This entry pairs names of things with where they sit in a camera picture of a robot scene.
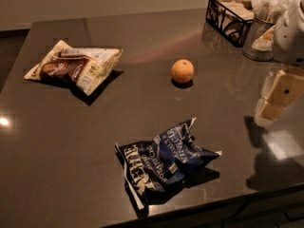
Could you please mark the brown chip bag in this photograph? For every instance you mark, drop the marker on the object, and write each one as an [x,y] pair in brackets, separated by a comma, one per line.
[85,67]

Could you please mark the orange fruit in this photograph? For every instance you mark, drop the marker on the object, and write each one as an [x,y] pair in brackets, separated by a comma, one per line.
[182,71]

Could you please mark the black wire napkin holder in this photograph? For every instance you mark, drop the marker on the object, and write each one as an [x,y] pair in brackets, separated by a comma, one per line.
[231,18]

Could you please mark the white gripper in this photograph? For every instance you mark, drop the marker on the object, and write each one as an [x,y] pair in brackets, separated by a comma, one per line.
[290,37]

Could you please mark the blue kettle chip bag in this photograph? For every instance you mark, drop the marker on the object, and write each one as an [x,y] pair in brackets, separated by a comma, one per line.
[154,169]

